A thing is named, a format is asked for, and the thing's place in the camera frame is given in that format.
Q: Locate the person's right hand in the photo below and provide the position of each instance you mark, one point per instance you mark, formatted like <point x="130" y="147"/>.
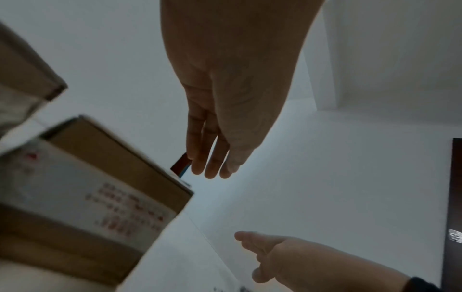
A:
<point x="317" y="262"/>

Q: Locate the dark brown panel with sticker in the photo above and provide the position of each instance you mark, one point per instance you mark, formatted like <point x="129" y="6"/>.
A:
<point x="453" y="216"/>

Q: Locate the cardboard box with white label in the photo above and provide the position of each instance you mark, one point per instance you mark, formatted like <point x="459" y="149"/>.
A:
<point x="90" y="199"/>

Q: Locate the person's left hand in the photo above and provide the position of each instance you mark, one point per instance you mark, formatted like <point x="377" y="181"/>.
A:
<point x="231" y="62"/>

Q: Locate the plain brown cardboard box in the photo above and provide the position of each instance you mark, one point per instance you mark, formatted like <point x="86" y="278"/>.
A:
<point x="25" y="71"/>

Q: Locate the small red and blue box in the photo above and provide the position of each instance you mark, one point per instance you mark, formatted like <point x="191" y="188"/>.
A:
<point x="181" y="165"/>

